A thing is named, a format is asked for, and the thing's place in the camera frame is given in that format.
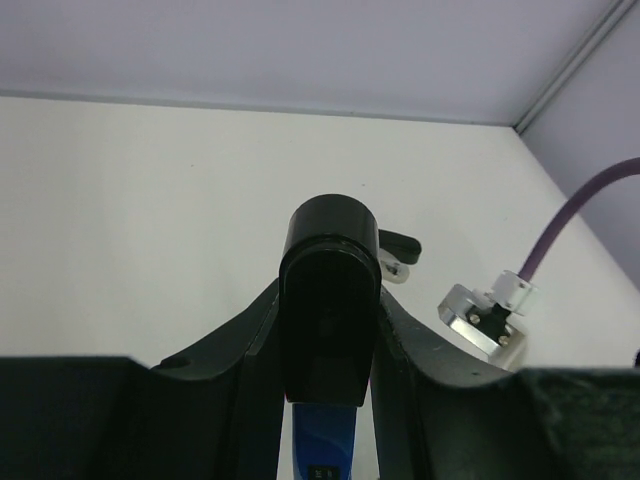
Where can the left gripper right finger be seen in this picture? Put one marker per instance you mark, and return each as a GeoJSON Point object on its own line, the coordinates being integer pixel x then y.
{"type": "Point", "coordinates": [441, 413]}

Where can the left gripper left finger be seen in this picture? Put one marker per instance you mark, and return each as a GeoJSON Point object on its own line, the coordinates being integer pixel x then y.
{"type": "Point", "coordinates": [211, 411]}

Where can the blue stapler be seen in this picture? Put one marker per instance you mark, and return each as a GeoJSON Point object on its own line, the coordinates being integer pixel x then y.
{"type": "Point", "coordinates": [323, 441]}

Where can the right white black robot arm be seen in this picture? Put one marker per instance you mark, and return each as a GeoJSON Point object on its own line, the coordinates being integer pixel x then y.
{"type": "Point", "coordinates": [330, 282]}

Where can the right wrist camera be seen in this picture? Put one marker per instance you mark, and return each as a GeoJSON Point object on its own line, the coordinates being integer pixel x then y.
{"type": "Point", "coordinates": [488, 320]}

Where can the right aluminium corner post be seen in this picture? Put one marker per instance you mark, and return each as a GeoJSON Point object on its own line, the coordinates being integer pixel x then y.
{"type": "Point", "coordinates": [593, 38]}

